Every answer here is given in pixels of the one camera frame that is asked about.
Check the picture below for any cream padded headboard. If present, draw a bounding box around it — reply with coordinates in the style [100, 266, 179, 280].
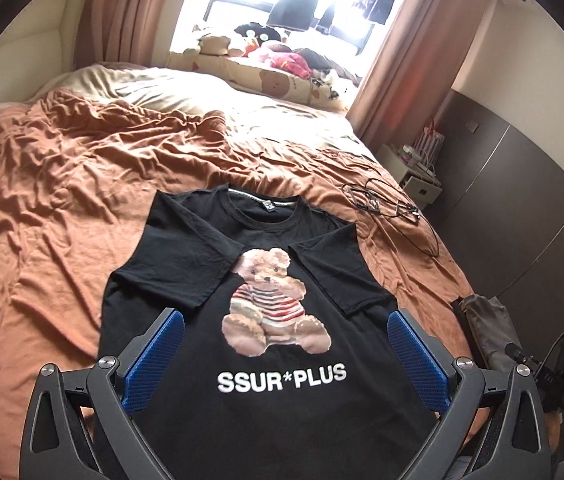
[0, 0, 88, 93]

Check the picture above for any pink curtain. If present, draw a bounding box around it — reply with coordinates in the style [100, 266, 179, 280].
[74, 0, 203, 68]
[349, 0, 492, 136]

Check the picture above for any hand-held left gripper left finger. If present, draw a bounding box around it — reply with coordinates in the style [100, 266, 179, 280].
[19, 308, 185, 480]

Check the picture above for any pale green nightstand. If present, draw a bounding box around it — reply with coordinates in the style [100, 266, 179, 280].
[377, 142, 442, 206]

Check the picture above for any black bear print t-shirt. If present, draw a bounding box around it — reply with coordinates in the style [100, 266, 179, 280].
[94, 185, 455, 480]

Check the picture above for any beige duvet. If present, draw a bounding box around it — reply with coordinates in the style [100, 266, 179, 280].
[62, 62, 363, 161]

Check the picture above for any thin black cable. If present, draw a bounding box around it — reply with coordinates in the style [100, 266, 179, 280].
[342, 177, 440, 256]

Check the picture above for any pink plush toy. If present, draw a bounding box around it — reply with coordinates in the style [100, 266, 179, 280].
[259, 42, 313, 78]

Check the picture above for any striped tote bag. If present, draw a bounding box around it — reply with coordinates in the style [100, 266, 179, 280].
[414, 117, 445, 171]

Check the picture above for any black round plush toy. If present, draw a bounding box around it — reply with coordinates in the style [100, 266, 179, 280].
[234, 22, 287, 46]

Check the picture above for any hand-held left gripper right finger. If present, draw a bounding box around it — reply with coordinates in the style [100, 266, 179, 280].
[388, 308, 547, 480]

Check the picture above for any beige bear plush toy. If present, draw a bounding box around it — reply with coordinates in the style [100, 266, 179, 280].
[197, 27, 243, 58]

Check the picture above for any dark grey wardrobe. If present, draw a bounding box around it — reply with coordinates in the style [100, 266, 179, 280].
[432, 87, 564, 311]

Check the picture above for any brown blanket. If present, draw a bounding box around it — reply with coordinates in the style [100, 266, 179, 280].
[0, 87, 472, 461]

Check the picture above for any grey clothes stack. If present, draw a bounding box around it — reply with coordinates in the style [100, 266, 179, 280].
[452, 294, 517, 366]

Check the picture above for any bear print cushion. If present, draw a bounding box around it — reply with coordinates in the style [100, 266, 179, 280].
[167, 50, 357, 111]

